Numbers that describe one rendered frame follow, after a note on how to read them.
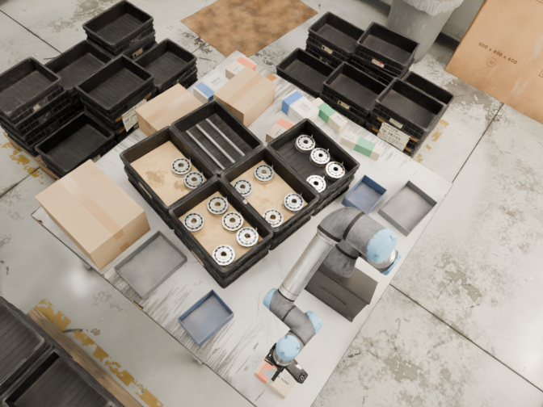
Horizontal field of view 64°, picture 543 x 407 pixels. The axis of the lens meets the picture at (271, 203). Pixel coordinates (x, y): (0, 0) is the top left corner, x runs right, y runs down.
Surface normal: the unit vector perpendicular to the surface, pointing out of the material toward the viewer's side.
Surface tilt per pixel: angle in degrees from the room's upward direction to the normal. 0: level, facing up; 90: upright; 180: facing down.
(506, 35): 78
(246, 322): 0
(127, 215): 0
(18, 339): 0
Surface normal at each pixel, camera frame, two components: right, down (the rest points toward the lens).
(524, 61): -0.56, 0.54
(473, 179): 0.10, -0.49
